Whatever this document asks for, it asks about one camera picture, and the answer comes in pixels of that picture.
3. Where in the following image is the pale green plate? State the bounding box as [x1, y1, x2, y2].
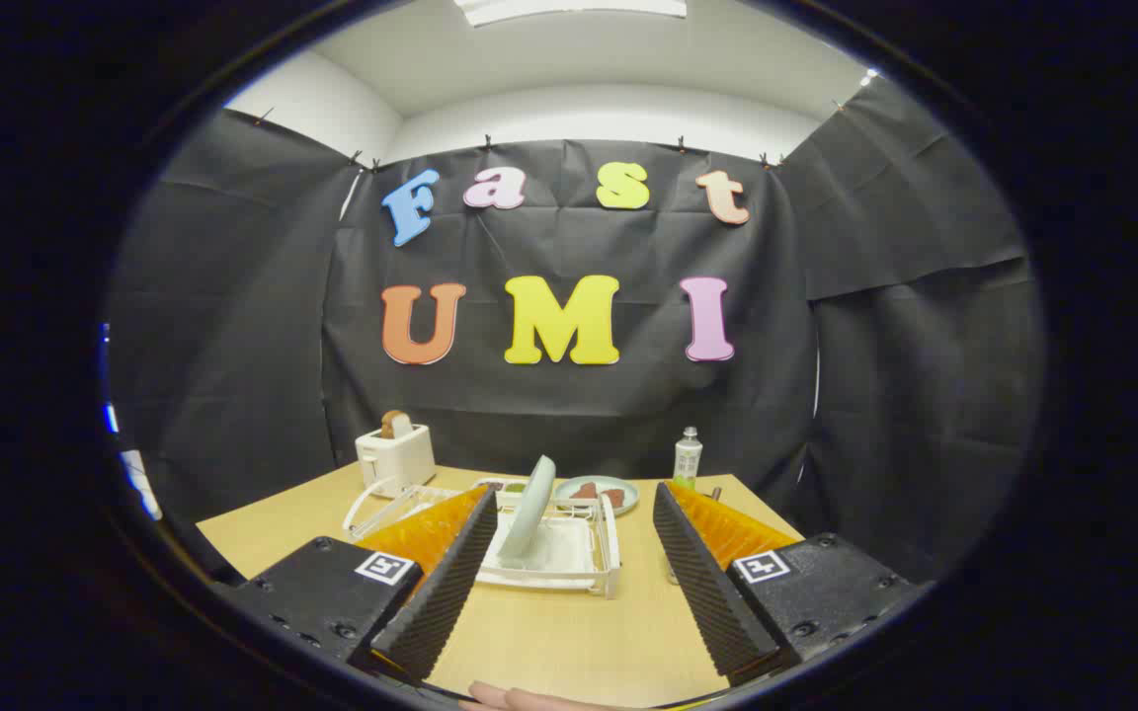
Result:
[498, 454, 558, 566]

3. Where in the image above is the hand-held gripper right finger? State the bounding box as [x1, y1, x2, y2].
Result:
[651, 481, 926, 687]

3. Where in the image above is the white green bottle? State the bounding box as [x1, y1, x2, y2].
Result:
[674, 427, 703, 490]

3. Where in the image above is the black backdrop cloth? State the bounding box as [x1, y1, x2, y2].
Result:
[105, 74, 1044, 584]

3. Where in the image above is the ceiling light panel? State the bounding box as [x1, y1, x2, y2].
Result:
[453, 0, 689, 28]

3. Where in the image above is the white wire dish rack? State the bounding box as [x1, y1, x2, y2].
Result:
[342, 477, 622, 600]

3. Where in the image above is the small teal plate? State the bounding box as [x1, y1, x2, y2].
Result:
[554, 475, 641, 516]

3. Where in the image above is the white toaster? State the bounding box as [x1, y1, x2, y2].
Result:
[355, 423, 438, 498]

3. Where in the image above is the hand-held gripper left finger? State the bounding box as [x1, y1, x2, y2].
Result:
[228, 484, 501, 684]

